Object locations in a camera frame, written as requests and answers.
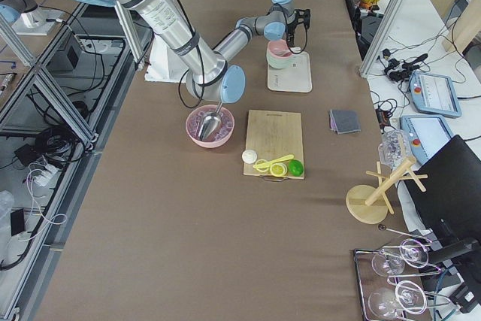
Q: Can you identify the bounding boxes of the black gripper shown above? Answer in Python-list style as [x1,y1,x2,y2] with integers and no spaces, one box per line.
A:
[285,22,297,49]

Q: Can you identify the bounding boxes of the small pink bowl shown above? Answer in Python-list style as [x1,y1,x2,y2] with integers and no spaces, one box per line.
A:
[267,39,289,53]

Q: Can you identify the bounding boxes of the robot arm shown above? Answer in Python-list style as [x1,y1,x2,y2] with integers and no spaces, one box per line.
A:
[75,0,298,104]

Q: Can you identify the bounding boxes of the third robot base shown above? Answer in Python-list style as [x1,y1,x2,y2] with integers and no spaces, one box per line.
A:
[1,0,53,36]

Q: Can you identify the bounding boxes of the pink bowl with ice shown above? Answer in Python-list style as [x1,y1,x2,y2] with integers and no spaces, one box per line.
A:
[185,104,235,148]

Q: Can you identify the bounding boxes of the front lemon slice stack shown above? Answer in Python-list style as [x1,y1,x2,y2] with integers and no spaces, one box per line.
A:
[269,162,288,177]

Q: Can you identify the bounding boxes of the green stacked bowls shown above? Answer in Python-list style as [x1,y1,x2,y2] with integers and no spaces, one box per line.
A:
[266,52,293,69]

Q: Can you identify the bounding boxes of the cream rabbit tray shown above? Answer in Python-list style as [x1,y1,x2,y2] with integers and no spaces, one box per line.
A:
[267,52,313,93]

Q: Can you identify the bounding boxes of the grey and purple cloth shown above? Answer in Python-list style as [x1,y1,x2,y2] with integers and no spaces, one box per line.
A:
[328,109,361,134]

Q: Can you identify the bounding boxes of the wooden cutting board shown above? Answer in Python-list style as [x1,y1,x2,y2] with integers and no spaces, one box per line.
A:
[245,110,305,166]

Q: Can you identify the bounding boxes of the metal ice scoop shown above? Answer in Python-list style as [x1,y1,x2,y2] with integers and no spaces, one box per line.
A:
[197,102,223,141]

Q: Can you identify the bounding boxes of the yellow plastic knife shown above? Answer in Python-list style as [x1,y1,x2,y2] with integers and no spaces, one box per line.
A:
[253,154,294,170]

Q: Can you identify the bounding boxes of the white garlic bulb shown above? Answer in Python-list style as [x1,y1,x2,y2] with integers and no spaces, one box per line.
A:
[241,150,258,165]

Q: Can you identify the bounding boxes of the green lime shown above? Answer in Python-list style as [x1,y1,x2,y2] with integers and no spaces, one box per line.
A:
[288,159,304,177]

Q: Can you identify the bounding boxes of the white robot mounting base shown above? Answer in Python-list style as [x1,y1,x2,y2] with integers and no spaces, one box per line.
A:
[145,35,189,83]

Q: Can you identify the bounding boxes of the glass mug on rack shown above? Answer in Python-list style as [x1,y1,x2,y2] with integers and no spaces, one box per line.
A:
[378,130,412,169]

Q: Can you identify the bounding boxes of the far teach pendant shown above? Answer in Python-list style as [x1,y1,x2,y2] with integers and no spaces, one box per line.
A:
[410,71,462,118]

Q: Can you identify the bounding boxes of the teach pendant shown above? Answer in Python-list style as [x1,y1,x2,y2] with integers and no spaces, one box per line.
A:
[410,71,462,118]
[400,114,454,165]

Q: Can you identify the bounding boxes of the near teach pendant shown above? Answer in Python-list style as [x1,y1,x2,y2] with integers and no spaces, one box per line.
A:
[400,114,454,165]

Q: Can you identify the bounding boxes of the wooden cup rack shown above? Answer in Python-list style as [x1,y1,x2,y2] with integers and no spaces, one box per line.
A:
[346,155,428,225]

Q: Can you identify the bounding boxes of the black monitor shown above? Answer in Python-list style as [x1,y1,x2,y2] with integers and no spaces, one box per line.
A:
[407,135,480,281]

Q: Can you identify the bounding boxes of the upper wine glass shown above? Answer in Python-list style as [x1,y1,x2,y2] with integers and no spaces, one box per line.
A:
[371,238,428,277]

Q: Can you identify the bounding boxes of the wine glass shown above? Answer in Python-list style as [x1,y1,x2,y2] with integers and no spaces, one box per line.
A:
[368,280,427,320]
[371,238,428,277]

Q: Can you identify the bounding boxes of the lower wine glass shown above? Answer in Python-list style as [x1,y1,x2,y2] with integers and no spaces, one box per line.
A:
[368,280,427,320]

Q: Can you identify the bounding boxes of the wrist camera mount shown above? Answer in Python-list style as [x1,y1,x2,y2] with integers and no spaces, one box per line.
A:
[292,9,311,32]

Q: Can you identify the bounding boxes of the aluminium frame post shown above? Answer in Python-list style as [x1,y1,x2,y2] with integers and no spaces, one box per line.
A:
[359,0,407,79]

